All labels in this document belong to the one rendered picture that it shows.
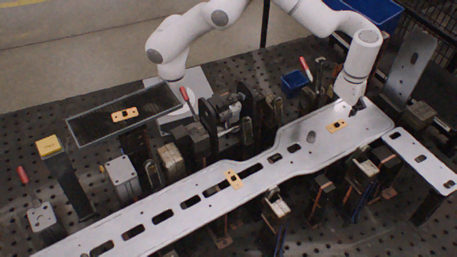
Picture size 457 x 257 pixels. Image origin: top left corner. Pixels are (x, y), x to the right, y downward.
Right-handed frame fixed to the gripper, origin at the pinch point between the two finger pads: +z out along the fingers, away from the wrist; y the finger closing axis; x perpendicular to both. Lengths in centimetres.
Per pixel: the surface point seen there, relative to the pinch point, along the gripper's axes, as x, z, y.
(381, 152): 7.4, 13.9, 17.1
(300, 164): -22.6, 12.0, 7.0
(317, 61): -1.4, -9.6, -15.8
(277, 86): 12, 42, -51
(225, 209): -55, 12, 9
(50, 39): -69, 113, -235
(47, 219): -104, 6, -14
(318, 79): 0.2, -0.5, -14.8
